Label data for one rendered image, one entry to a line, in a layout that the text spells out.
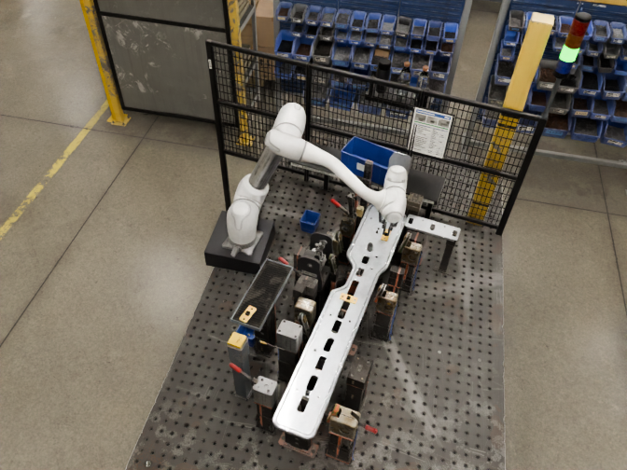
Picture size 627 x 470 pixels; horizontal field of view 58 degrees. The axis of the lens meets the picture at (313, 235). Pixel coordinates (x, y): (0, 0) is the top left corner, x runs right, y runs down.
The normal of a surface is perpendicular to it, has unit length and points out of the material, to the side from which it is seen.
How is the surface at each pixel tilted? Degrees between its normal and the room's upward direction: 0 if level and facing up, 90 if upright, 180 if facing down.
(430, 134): 90
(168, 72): 91
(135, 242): 0
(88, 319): 0
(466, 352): 0
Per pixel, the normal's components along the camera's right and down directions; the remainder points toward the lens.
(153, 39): -0.22, 0.69
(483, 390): 0.03, -0.68
